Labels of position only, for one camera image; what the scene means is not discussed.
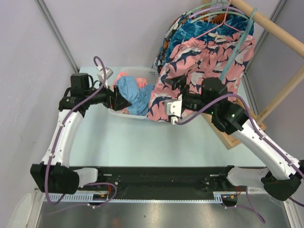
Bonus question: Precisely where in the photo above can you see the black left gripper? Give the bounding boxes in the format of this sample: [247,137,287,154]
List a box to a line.
[84,80,131,111]

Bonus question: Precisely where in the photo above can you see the pink shark print shorts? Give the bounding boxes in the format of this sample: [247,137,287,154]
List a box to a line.
[146,32,256,122]

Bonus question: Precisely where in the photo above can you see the pink wire hanger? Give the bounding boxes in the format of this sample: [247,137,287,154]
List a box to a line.
[194,0,240,39]

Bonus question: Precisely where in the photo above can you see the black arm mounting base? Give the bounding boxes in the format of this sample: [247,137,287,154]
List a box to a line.
[82,166,245,202]

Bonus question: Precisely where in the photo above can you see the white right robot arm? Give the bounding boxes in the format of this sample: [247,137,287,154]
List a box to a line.
[164,76,304,201]

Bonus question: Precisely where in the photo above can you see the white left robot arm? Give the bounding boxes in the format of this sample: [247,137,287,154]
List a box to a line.
[30,73,131,194]

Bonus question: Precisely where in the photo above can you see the blue shark print shorts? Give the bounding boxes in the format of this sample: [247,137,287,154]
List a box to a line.
[158,16,255,69]

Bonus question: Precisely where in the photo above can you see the teal hanger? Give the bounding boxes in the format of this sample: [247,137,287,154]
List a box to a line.
[219,8,257,82]

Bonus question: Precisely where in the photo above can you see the mint green hanger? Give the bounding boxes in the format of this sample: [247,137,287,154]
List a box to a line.
[184,0,249,19]

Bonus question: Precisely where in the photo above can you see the purple hanger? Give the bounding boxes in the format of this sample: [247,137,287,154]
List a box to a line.
[186,5,248,20]

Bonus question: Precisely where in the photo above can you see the light blue garment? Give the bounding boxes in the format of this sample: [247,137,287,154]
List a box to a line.
[116,76,156,117]

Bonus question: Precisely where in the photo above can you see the white plastic laundry basket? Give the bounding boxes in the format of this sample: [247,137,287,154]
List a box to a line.
[108,66,158,120]

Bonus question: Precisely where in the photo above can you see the wooden hanging rod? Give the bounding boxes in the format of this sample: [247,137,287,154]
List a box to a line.
[230,0,304,58]

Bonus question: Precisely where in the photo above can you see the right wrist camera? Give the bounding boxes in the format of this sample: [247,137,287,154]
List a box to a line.
[164,95,182,124]

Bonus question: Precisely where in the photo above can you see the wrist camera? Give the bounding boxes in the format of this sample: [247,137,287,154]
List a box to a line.
[97,67,114,84]
[164,95,182,124]

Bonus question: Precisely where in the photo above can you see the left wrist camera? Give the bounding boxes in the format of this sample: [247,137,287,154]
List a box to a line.
[97,67,114,84]

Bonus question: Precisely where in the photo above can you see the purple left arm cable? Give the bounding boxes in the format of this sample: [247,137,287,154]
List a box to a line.
[45,56,118,216]

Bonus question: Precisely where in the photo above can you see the white drawstring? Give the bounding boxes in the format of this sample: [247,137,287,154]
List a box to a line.
[208,32,227,42]

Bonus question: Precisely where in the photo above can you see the wooden rack base frame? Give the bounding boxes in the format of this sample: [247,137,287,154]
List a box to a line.
[204,95,266,151]

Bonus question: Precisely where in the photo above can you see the white cable duct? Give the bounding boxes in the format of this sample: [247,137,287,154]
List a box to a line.
[44,191,225,204]

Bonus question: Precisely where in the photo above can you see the aluminium corner post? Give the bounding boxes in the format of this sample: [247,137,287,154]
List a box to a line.
[34,0,79,72]

